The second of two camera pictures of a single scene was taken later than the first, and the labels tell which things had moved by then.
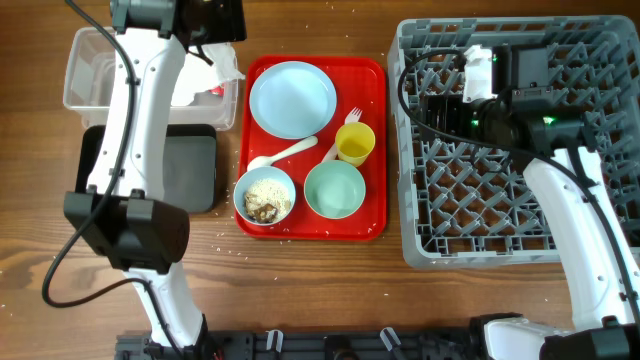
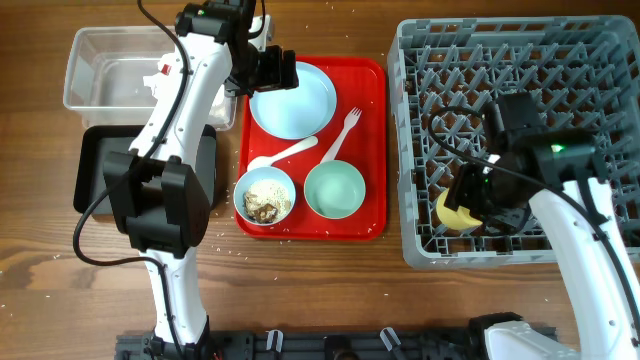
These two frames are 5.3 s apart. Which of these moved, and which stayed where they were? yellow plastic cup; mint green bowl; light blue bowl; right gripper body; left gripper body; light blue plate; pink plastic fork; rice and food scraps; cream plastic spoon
Moved: right gripper body; left gripper body; yellow plastic cup
Stayed: pink plastic fork; rice and food scraps; light blue plate; light blue bowl; mint green bowl; cream plastic spoon
